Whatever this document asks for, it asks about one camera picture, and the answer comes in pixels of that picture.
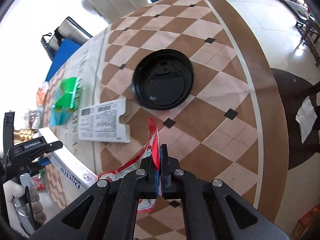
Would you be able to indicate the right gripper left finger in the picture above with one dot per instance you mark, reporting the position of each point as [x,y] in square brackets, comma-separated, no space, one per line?
[107,210]

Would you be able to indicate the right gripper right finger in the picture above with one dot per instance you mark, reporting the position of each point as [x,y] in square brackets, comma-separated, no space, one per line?
[211,209]

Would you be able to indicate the red white snack wrapper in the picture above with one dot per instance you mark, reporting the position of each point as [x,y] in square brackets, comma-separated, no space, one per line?
[146,154]

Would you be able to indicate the white medicine box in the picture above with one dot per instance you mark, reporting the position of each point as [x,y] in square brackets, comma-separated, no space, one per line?
[101,122]

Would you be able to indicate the black plastic bowl lid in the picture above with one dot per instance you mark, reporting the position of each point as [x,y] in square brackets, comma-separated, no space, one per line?
[163,80]

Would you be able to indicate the gloved left hand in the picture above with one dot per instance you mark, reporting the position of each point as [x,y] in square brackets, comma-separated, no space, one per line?
[16,206]

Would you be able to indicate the white Doctor box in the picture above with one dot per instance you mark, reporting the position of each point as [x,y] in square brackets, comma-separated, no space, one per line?
[75,160]

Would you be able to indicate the orange snack bag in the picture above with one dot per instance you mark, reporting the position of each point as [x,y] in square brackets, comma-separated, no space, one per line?
[41,94]

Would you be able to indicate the green teal snack bag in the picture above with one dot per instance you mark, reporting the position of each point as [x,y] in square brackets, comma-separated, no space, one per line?
[66,101]

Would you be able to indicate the brown checkered tablecloth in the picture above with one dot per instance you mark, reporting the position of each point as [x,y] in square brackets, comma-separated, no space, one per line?
[195,68]

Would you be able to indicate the blue folder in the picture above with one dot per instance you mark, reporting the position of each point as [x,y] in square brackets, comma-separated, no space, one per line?
[65,51]

